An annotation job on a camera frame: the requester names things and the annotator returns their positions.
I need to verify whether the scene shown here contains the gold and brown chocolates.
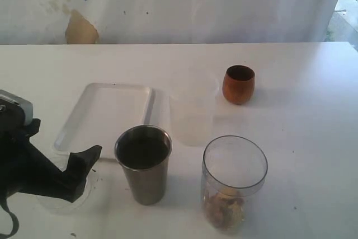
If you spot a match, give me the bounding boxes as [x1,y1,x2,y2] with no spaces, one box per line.
[202,190,244,231]

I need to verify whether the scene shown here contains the clear plastic dome lid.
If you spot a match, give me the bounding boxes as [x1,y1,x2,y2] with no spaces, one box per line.
[36,168,98,215]

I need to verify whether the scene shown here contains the clear glass with coins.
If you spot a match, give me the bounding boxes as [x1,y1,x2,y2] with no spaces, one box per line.
[201,135,269,235]

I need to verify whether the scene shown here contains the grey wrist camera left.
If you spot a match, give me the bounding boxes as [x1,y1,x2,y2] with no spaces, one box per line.
[1,90,33,126]

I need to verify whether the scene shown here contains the white rectangular tray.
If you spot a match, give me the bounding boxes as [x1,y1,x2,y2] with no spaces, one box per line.
[53,83,154,161]

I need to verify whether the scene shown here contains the brown wooden cup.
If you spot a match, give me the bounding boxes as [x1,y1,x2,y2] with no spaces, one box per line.
[222,65,255,105]

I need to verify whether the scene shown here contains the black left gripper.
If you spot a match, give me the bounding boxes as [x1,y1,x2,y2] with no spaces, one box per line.
[1,104,102,203]

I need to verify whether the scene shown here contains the translucent plastic container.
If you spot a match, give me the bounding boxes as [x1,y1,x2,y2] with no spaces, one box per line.
[169,68,219,147]

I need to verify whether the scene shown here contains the stainless steel cup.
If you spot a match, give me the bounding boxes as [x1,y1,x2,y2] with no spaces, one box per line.
[114,125,172,205]

